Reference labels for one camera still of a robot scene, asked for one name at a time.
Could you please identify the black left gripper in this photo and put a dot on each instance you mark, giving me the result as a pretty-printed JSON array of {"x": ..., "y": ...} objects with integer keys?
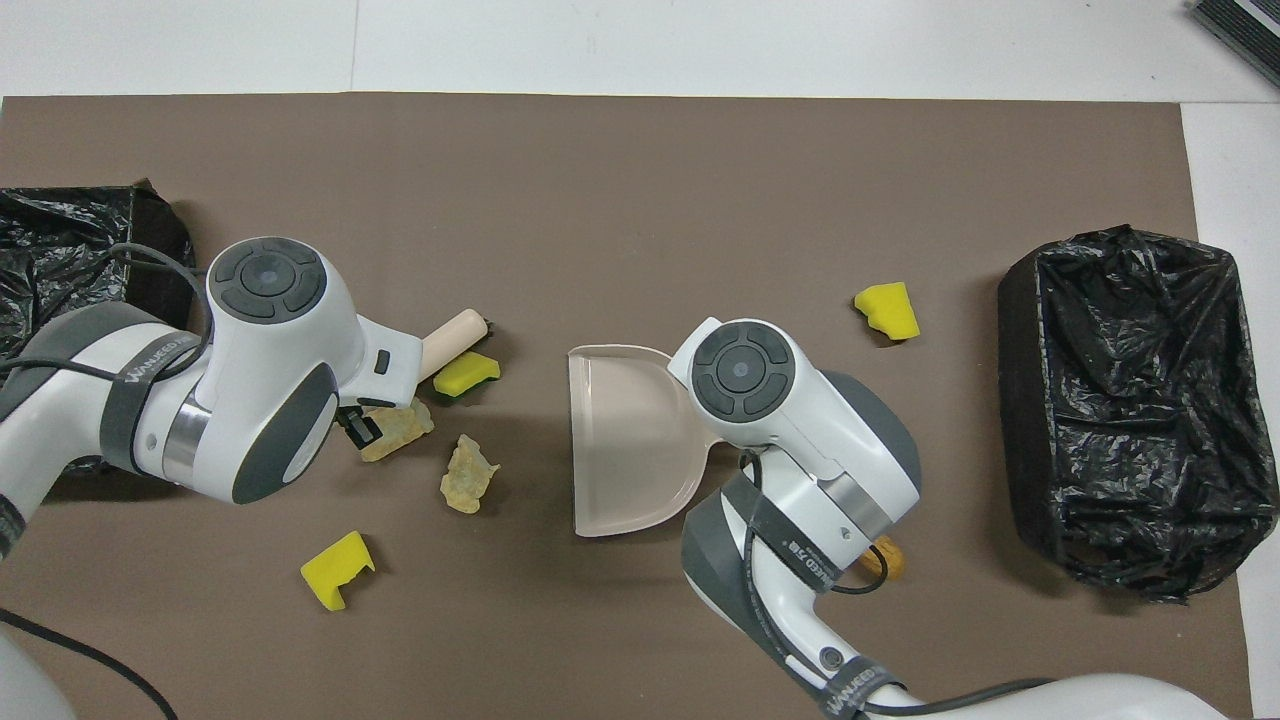
[{"x": 365, "y": 422}]

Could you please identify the tan layered bread chunk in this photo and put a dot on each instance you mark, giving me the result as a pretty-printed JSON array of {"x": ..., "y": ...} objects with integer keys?
[{"x": 400, "y": 432}]

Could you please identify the yellow sponge piece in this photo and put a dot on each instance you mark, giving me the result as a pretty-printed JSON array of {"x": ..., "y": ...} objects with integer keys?
[
  {"x": 335, "y": 570},
  {"x": 465, "y": 374},
  {"x": 888, "y": 310}
]

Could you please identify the pale cream bread chunk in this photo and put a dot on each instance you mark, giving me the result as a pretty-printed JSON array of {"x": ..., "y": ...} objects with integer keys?
[{"x": 468, "y": 478}]

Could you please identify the beige hand brush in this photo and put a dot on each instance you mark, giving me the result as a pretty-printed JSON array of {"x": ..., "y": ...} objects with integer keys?
[{"x": 455, "y": 338}]

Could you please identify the beige plastic dustpan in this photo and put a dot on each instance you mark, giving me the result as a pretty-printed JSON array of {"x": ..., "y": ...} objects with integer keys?
[{"x": 620, "y": 440}]

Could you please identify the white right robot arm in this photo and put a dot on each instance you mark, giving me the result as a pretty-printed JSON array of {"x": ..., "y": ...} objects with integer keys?
[{"x": 800, "y": 420}]

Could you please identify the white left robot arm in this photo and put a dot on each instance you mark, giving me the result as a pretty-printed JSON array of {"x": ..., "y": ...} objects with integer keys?
[{"x": 270, "y": 360}]

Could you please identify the black bag covered bin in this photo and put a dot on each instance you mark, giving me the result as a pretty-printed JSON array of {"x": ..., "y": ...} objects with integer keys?
[{"x": 60, "y": 260}]

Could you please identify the open black bag lined bin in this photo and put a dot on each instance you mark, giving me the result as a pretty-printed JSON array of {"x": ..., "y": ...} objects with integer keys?
[{"x": 1140, "y": 420}]

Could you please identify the brown table mat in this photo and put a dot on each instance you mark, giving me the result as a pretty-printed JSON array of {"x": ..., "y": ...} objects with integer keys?
[{"x": 640, "y": 200}]

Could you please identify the brown bread bun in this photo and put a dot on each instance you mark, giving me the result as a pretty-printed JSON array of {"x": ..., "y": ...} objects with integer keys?
[{"x": 888, "y": 560}]

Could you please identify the dark ribbed object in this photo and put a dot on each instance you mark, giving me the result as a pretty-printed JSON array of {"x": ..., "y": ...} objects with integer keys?
[{"x": 1240, "y": 30}]

